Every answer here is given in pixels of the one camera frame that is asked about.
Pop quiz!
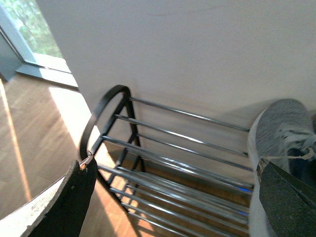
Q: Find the black metal shoe rack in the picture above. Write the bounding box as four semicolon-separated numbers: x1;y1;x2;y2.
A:
79;85;254;237

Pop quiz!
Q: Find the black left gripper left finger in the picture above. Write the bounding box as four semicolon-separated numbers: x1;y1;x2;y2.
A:
0;155;97;237

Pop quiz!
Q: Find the grey knit sneaker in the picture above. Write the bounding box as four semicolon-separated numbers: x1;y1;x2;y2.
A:
247;99;316;237

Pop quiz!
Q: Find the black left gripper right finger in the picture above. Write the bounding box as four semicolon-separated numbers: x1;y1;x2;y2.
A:
257;148;316;237

